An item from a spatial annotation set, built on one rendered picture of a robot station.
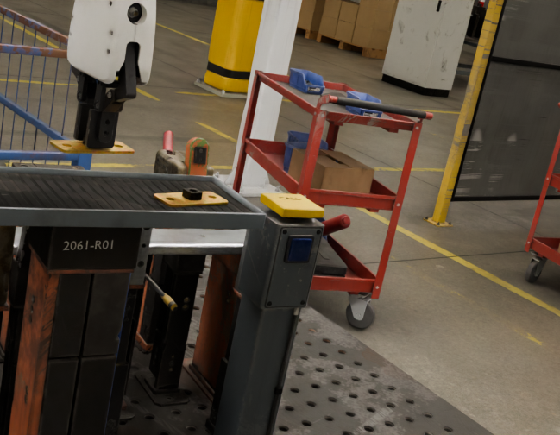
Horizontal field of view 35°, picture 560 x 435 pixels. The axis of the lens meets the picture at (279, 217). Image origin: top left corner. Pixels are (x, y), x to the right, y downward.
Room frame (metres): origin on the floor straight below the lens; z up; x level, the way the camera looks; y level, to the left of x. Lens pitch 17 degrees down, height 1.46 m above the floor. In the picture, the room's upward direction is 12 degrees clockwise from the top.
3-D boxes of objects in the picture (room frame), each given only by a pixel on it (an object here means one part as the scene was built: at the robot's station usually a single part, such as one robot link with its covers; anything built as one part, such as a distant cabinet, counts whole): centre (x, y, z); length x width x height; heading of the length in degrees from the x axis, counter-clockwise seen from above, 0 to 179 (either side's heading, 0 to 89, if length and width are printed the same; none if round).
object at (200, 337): (1.42, 0.05, 0.84); 0.18 x 0.06 x 0.29; 33
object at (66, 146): (0.91, 0.21, 1.22); 0.08 x 0.04 x 0.01; 132
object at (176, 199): (0.97, 0.10, 1.17); 0.08 x 0.04 x 0.01; 135
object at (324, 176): (3.67, -0.13, 0.49); 0.81 x 0.47 x 0.97; 24
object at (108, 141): (0.89, 0.19, 1.25); 0.03 x 0.03 x 0.07; 42
